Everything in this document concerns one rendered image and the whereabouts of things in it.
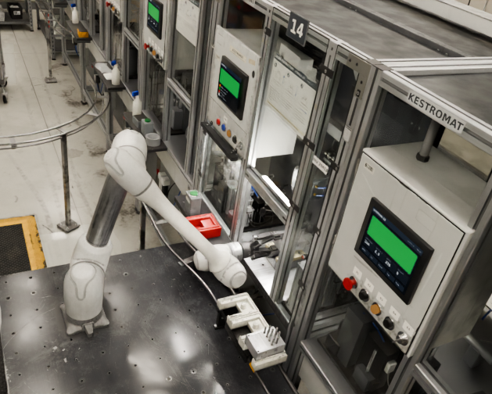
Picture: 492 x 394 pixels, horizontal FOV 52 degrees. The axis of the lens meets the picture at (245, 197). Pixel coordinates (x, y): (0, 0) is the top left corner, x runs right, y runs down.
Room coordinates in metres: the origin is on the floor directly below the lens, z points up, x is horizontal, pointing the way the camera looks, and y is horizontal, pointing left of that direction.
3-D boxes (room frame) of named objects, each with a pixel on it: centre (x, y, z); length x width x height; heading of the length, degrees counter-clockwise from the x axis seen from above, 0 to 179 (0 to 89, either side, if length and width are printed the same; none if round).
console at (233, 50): (2.19, 0.05, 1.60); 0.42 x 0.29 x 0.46; 32
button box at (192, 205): (2.13, 0.25, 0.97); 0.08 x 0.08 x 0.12; 32
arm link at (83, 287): (1.54, 0.62, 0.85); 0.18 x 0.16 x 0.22; 13
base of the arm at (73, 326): (1.52, 0.60, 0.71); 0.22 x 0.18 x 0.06; 32
